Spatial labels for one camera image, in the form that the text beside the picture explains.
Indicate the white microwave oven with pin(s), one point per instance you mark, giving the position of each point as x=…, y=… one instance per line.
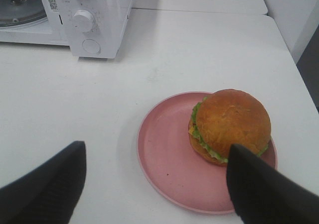
x=111, y=17

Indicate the pink round plate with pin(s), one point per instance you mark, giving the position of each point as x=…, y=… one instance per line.
x=171, y=165

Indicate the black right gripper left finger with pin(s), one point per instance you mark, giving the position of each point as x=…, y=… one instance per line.
x=49, y=193

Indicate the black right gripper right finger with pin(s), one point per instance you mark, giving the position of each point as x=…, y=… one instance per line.
x=262, y=195

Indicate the lower white microwave knob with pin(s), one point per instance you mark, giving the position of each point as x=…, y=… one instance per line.
x=83, y=20

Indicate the toy burger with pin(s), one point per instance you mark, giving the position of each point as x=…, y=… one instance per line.
x=228, y=117

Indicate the glass microwave turntable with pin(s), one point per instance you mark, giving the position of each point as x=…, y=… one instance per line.
x=17, y=12

